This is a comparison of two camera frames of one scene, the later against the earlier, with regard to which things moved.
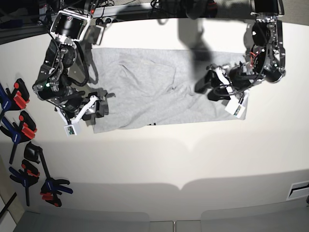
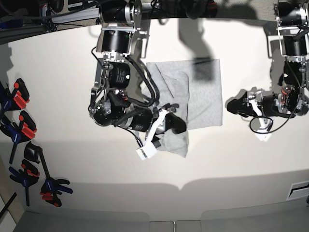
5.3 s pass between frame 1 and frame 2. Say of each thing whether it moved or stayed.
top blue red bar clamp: stayed
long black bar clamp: stayed
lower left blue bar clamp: stayed
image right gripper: moved
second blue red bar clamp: stayed
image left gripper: moved
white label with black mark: stayed
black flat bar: stayed
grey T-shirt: moved
